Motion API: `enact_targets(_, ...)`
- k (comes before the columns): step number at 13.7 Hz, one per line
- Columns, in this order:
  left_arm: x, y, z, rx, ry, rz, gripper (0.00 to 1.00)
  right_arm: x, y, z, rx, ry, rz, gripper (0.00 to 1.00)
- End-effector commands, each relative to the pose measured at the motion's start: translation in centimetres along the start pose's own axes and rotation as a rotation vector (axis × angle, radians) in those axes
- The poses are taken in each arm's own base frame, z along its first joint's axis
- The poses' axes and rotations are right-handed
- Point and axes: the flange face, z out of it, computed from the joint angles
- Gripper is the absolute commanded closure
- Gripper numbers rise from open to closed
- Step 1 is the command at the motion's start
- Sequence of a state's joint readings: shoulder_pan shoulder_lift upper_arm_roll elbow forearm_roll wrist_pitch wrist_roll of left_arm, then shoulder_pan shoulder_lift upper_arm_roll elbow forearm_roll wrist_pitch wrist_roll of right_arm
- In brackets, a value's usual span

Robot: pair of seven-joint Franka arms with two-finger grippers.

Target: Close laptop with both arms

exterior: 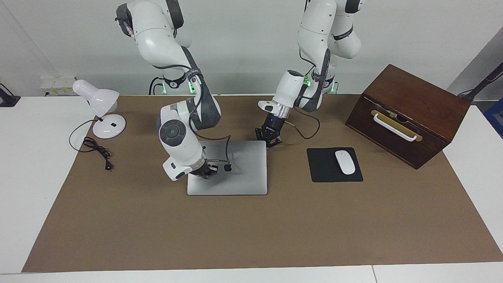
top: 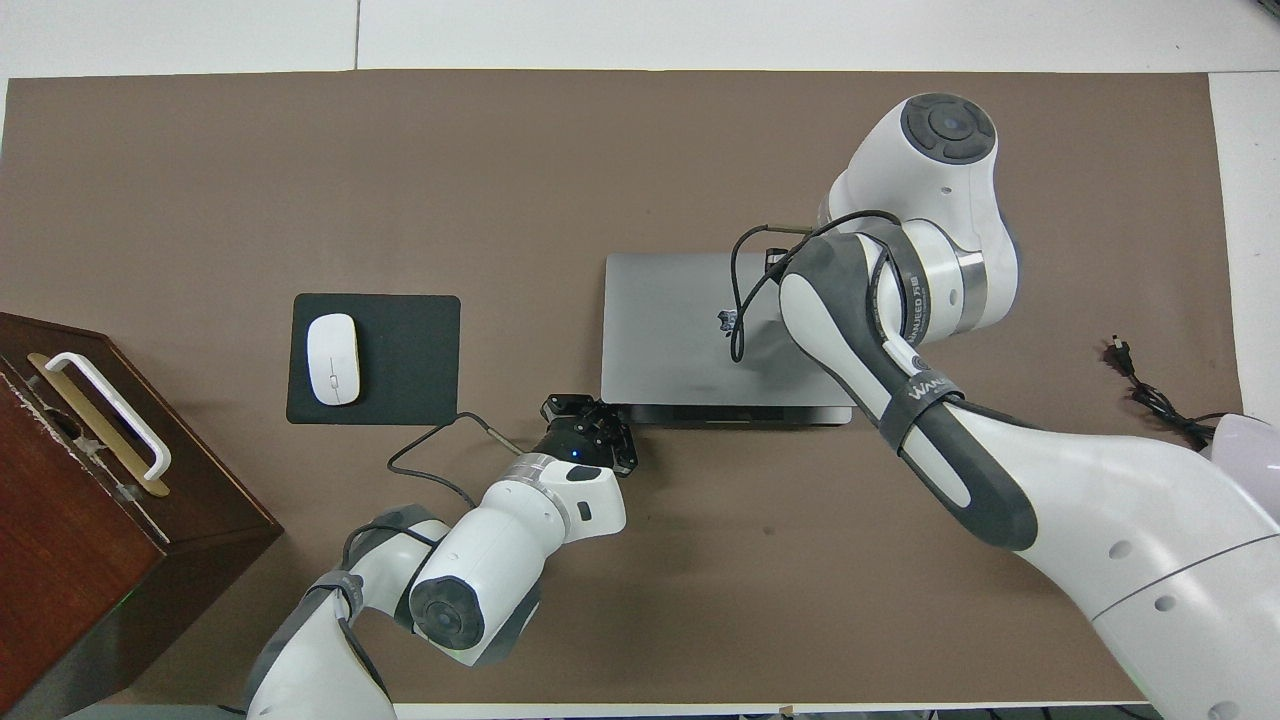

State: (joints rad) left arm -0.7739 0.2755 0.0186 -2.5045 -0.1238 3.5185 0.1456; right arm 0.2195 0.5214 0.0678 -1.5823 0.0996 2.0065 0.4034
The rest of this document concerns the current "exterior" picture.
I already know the brown table mat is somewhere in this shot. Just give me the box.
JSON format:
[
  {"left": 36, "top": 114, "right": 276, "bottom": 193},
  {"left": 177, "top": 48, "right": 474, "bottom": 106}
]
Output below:
[{"left": 22, "top": 94, "right": 503, "bottom": 273}]

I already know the black mouse pad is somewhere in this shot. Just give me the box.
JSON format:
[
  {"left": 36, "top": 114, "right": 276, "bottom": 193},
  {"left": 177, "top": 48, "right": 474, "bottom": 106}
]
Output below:
[{"left": 307, "top": 147, "right": 363, "bottom": 183}]

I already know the dark brown wooden box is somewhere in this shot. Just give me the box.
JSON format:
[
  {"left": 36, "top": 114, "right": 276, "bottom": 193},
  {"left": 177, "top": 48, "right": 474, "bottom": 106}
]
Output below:
[{"left": 345, "top": 64, "right": 471, "bottom": 170}]

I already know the blue crate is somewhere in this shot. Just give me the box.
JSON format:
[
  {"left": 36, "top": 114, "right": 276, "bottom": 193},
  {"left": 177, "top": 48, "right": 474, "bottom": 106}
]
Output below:
[{"left": 484, "top": 98, "right": 503, "bottom": 139}]

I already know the brass handle plate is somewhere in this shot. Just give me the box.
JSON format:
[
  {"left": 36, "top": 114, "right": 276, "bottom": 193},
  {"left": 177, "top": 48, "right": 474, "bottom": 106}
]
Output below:
[{"left": 371, "top": 110, "right": 423, "bottom": 142}]

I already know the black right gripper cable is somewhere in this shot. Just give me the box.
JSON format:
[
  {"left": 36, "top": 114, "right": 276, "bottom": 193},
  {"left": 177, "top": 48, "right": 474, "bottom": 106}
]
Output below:
[{"left": 151, "top": 65, "right": 232, "bottom": 164}]

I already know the black clamp mount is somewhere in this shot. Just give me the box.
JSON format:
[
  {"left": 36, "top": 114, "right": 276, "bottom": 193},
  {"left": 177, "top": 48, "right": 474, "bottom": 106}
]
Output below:
[{"left": 0, "top": 83, "right": 21, "bottom": 107}]

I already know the white computer mouse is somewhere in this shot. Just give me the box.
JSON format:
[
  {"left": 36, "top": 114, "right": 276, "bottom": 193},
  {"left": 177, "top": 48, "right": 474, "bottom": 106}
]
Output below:
[{"left": 335, "top": 150, "right": 356, "bottom": 175}]

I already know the white wall power strip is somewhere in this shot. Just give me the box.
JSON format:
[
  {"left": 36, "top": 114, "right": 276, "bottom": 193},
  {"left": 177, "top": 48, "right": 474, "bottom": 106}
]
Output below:
[{"left": 41, "top": 77, "right": 77, "bottom": 96}]

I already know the black stand pole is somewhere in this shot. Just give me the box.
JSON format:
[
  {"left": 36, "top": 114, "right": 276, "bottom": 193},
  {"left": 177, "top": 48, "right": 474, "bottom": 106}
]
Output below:
[{"left": 458, "top": 62, "right": 503, "bottom": 103}]

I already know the white box handle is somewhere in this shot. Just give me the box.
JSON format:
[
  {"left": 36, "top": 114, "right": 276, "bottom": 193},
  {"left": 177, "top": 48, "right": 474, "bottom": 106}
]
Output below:
[{"left": 373, "top": 113, "right": 418, "bottom": 142}]

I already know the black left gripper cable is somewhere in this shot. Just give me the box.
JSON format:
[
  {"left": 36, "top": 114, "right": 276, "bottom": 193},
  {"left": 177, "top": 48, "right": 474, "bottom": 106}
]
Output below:
[{"left": 284, "top": 105, "right": 321, "bottom": 140}]

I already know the white desk lamp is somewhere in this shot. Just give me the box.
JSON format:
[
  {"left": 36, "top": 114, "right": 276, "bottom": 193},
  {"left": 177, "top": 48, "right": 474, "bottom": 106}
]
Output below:
[{"left": 72, "top": 79, "right": 127, "bottom": 139}]

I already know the silver grey laptop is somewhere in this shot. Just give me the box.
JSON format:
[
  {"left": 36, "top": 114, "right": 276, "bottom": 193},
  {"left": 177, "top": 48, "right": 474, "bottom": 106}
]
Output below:
[{"left": 187, "top": 140, "right": 268, "bottom": 196}]

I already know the black lamp power cable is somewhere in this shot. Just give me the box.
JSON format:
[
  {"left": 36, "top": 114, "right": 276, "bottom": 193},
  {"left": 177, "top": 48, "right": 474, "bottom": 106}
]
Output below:
[{"left": 69, "top": 119, "right": 114, "bottom": 171}]

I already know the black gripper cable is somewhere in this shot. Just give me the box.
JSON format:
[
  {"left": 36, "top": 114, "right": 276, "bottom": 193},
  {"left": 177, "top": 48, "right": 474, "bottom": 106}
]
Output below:
[
  {"left": 284, "top": 105, "right": 321, "bottom": 140},
  {"left": 151, "top": 65, "right": 232, "bottom": 164}
]

